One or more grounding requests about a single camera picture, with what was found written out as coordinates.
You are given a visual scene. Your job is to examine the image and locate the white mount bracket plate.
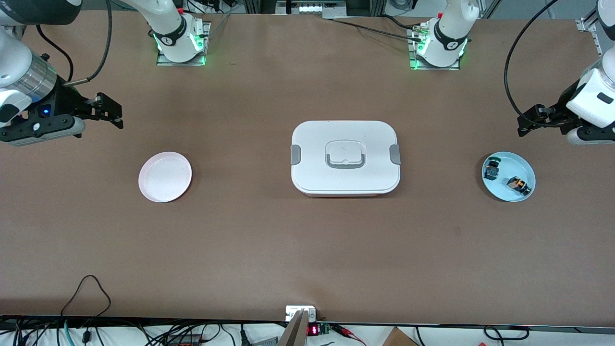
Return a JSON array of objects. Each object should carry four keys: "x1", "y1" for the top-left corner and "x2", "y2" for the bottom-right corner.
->
[{"x1": 285, "y1": 306, "x2": 317, "y2": 321}]

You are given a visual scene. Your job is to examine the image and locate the black looped thin cable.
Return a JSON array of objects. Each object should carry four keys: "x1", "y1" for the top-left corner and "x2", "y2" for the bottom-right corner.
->
[{"x1": 60, "y1": 275, "x2": 112, "y2": 318}]

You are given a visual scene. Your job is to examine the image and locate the black coiled cable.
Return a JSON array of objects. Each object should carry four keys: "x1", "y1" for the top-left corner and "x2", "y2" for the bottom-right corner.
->
[{"x1": 483, "y1": 326, "x2": 530, "y2": 341}]

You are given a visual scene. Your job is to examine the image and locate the black cable across table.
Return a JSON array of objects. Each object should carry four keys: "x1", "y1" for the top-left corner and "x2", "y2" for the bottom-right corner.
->
[{"x1": 323, "y1": 17, "x2": 428, "y2": 39}]

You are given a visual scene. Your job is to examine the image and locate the aluminium camera mount profile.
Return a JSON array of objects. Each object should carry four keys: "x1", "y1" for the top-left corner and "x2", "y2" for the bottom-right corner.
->
[{"x1": 278, "y1": 309, "x2": 309, "y2": 346}]

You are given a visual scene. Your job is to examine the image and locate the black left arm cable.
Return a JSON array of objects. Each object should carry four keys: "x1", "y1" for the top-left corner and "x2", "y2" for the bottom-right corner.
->
[{"x1": 504, "y1": 0, "x2": 584, "y2": 129}]

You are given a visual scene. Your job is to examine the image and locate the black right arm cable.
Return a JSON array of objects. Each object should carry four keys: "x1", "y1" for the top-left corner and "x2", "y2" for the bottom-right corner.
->
[{"x1": 36, "y1": 0, "x2": 113, "y2": 88}]

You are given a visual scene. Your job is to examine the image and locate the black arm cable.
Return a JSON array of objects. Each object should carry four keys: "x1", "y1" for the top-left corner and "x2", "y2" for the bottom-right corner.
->
[
  {"x1": 36, "y1": 0, "x2": 113, "y2": 88},
  {"x1": 504, "y1": 0, "x2": 584, "y2": 129}
]

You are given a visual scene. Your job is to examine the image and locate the brown cardboard box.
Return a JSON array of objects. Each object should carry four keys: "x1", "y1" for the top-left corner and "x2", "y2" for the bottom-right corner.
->
[{"x1": 382, "y1": 327, "x2": 419, "y2": 346}]

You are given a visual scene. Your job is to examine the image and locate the pink round plate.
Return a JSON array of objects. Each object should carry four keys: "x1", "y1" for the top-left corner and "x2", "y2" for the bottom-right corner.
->
[{"x1": 138, "y1": 152, "x2": 193, "y2": 203}]

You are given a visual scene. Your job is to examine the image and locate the light blue round plate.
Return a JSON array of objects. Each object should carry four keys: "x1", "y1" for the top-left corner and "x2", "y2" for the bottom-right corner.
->
[{"x1": 482, "y1": 152, "x2": 536, "y2": 202}]

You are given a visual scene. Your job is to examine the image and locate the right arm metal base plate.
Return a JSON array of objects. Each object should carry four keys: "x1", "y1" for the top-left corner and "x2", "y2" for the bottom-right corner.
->
[{"x1": 156, "y1": 22, "x2": 211, "y2": 67}]

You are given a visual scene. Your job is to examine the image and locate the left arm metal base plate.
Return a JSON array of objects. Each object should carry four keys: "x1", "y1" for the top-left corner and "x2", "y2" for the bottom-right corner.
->
[{"x1": 407, "y1": 26, "x2": 461, "y2": 71}]

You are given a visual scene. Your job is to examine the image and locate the red clip wires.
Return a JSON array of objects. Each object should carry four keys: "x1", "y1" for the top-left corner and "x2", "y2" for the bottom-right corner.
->
[{"x1": 332, "y1": 323, "x2": 367, "y2": 346}]

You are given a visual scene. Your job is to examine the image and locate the white lidded lunch box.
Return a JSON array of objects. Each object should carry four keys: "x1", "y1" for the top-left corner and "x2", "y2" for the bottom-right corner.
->
[{"x1": 290, "y1": 120, "x2": 401, "y2": 198}]

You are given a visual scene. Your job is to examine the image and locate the orange push-button switch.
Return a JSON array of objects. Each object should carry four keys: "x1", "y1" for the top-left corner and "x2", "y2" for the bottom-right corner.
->
[{"x1": 508, "y1": 176, "x2": 532, "y2": 196}]

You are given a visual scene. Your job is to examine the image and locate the aluminium rail with bracket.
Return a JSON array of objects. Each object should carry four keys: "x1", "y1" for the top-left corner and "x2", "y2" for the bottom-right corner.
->
[{"x1": 576, "y1": 9, "x2": 607, "y2": 61}]

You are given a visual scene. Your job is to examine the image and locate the aluminium background frame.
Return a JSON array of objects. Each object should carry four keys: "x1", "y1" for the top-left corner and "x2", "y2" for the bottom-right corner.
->
[{"x1": 243, "y1": 0, "x2": 387, "y2": 20}]

